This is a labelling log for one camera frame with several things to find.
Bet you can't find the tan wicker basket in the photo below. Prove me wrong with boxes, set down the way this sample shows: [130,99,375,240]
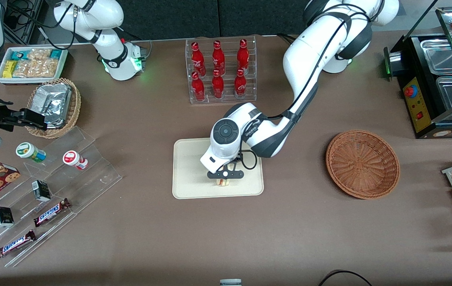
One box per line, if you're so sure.
[25,78,82,139]

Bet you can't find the cream rectangular tray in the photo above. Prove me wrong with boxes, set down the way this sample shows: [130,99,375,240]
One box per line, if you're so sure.
[172,135,264,199]

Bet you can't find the white snack tray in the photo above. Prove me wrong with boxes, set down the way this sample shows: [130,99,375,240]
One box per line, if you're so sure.
[0,47,69,85]

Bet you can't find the round brown wicker basket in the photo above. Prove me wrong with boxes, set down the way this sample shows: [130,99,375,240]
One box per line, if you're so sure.
[325,130,401,200]

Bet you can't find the silver foil pack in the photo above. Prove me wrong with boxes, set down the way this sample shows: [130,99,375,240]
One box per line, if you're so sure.
[31,83,71,116]
[43,101,68,128]

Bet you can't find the green lid white cup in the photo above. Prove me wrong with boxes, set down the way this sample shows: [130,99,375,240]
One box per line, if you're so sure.
[15,142,46,163]

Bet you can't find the clear nut snack bag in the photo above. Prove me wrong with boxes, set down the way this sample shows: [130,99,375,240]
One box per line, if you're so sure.
[13,60,38,78]
[35,59,59,78]
[27,48,52,61]

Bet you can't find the yellow snack pack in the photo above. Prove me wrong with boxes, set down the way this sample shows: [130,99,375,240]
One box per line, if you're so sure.
[3,60,18,79]

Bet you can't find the red lid white cup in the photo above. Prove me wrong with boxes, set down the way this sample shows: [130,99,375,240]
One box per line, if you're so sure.
[62,150,88,170]

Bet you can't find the clear acrylic bottle rack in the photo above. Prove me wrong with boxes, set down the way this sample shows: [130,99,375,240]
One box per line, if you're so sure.
[185,36,257,104]

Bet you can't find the small black carton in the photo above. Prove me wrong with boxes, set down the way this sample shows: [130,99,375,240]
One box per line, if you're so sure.
[0,206,14,228]
[31,180,52,202]

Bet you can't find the clear acrylic stepped display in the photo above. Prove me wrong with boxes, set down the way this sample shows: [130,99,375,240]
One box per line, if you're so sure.
[0,126,123,267]

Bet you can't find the red cola bottle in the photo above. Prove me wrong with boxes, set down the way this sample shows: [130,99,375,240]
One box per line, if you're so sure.
[212,41,225,75]
[237,39,249,74]
[234,68,247,99]
[212,70,225,99]
[191,42,206,76]
[191,71,206,102]

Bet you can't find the brown snickers bar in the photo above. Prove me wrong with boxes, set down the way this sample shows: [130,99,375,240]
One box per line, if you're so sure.
[33,198,71,227]
[0,230,37,259]

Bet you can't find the black food warmer yellow panel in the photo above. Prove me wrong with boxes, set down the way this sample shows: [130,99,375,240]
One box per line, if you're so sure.
[383,6,452,139]

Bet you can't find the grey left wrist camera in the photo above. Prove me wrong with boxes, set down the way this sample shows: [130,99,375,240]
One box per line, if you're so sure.
[207,170,245,180]

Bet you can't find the black looped cable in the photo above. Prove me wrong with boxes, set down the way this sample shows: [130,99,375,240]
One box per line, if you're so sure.
[318,270,373,286]

